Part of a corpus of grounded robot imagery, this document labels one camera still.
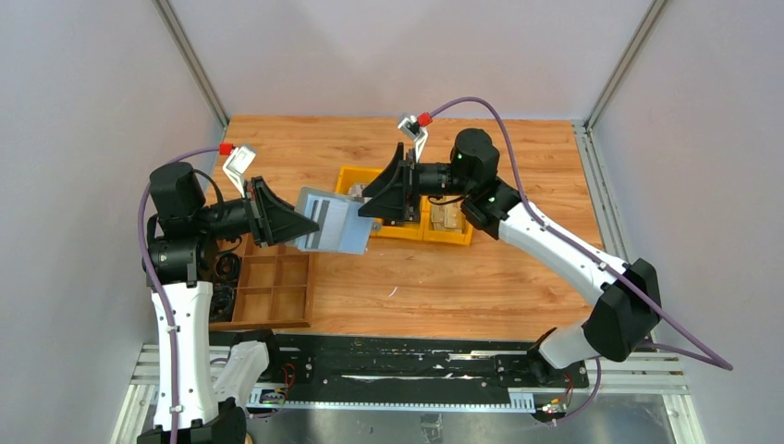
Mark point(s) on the dark rolled belts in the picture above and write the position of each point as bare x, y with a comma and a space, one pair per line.
225, 283

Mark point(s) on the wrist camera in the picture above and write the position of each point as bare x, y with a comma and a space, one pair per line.
416, 131
238, 161

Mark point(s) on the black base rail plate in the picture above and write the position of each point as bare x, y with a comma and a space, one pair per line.
397, 371

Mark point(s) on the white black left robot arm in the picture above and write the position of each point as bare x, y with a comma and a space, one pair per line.
179, 247

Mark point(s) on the yellow bin with black cards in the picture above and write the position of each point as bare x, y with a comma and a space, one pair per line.
408, 231

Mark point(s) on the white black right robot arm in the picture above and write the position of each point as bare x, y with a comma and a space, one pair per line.
625, 296

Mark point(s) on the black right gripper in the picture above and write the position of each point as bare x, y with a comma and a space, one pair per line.
390, 203

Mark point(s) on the wooden compartment tray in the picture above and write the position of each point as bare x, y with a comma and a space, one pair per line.
275, 287

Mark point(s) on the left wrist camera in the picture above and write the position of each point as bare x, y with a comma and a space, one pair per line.
238, 161

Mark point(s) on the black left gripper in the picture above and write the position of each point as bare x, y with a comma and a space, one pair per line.
273, 218

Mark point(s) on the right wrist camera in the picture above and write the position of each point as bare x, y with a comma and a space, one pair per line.
416, 131

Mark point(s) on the gold VIP card stack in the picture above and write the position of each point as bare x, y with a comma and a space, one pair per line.
446, 218

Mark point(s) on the yellow bin with silver cards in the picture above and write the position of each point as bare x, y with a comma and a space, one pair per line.
352, 180

